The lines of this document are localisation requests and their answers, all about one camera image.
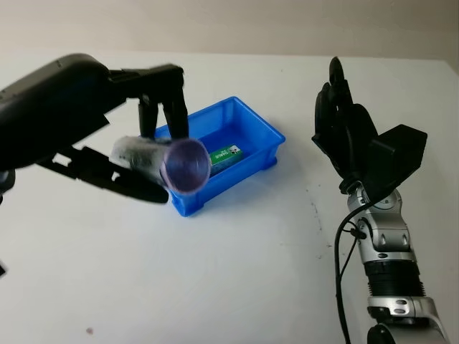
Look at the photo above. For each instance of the silver can with purple lid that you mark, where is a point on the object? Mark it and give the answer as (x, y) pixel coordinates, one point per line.
(179, 166)

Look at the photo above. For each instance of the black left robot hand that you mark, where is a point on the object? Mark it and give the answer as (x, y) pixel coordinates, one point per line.
(54, 114)

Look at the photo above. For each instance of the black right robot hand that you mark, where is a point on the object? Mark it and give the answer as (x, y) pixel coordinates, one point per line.
(349, 136)

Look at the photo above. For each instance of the blue plastic tray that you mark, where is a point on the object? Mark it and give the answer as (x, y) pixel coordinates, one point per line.
(247, 132)

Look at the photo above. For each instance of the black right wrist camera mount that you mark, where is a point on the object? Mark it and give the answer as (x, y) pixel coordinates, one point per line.
(401, 154)

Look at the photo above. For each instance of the green rectangular pack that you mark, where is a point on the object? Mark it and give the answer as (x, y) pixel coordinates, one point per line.
(226, 157)

